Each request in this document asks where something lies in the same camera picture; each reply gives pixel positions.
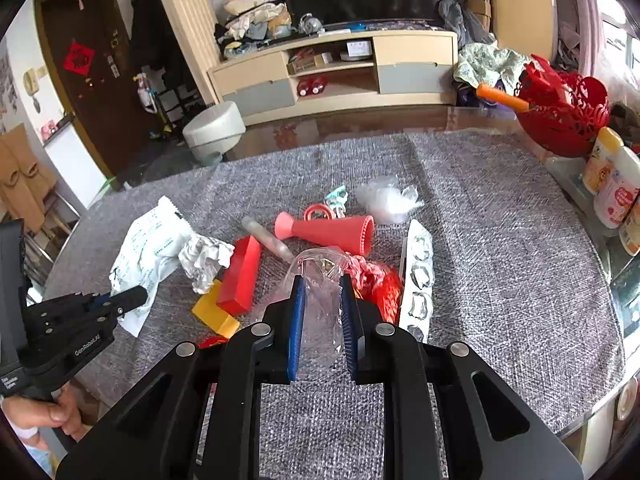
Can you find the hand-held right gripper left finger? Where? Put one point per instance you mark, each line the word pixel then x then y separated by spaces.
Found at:
pixel 298 310

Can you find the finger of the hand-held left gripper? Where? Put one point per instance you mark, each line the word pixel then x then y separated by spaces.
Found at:
pixel 127 296
pixel 75 327

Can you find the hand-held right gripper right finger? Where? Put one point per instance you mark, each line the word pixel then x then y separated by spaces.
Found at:
pixel 346 320

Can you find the clear plastic wrap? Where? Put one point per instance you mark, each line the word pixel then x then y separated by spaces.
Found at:
pixel 320 290

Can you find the clear plastic tube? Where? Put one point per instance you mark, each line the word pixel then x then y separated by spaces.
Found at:
pixel 265 240

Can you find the teal plastic packaging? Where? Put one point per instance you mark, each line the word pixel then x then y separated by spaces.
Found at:
pixel 337 200

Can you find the person's left hand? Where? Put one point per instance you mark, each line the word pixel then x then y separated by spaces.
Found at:
pixel 42 415

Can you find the white printed packet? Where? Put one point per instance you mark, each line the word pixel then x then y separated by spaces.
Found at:
pixel 145 255

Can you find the red mesh bag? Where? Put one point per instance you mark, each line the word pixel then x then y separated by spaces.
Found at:
pixel 377 280

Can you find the red plastic block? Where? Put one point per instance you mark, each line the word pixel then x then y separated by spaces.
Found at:
pixel 242 275

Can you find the silver blister pack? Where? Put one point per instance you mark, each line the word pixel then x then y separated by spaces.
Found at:
pixel 417 280

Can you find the yellow plastic block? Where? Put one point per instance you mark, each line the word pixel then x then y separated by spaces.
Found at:
pixel 215 314

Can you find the crumpled white paper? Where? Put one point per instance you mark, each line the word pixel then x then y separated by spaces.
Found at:
pixel 205 260

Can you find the coral ribbed cone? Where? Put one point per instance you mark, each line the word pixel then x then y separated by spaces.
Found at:
pixel 332 231

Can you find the small red scrap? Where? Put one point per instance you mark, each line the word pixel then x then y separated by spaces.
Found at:
pixel 209 342

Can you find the brown cardboard sheets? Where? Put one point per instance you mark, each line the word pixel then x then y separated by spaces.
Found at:
pixel 22 180

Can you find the clear crumpled plastic bag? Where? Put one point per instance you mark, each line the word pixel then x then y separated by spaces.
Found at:
pixel 387 202

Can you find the grey woven table cloth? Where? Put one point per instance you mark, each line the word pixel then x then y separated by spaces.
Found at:
pixel 500 270

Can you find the brown wooden door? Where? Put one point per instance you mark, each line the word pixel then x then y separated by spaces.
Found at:
pixel 95 125

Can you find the white round stool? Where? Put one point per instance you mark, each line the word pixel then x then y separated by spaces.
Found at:
pixel 212 127

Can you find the white spray bottle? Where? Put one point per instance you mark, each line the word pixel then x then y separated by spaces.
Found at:
pixel 144 91

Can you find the red diamond door decoration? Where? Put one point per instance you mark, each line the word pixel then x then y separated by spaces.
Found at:
pixel 78 60

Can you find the white box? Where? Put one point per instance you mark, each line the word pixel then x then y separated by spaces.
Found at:
pixel 358 50

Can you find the beige television cabinet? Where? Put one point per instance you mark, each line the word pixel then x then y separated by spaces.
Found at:
pixel 400 55

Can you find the orange stick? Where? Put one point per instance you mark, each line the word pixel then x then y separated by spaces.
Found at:
pixel 500 96

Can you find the dark hanging coat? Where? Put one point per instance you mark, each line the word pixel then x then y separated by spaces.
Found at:
pixel 146 20

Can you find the cream ribbed panel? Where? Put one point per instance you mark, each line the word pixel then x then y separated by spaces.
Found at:
pixel 182 20

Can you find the floral cloth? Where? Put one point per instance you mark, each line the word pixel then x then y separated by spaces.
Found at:
pixel 492 65

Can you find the red openwork basket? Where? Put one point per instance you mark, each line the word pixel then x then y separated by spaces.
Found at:
pixel 565 120

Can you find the pile of clothes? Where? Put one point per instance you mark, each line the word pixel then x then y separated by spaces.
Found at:
pixel 252 15

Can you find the white yellow printed bottle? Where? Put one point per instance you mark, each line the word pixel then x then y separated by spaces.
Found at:
pixel 600 160

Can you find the white red printed bottle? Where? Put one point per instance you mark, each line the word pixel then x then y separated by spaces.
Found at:
pixel 620 190

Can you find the stacked cardboard boxes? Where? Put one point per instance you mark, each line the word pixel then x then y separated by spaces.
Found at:
pixel 478 0

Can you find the beige wall intercom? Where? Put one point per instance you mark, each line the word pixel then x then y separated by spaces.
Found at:
pixel 32 82

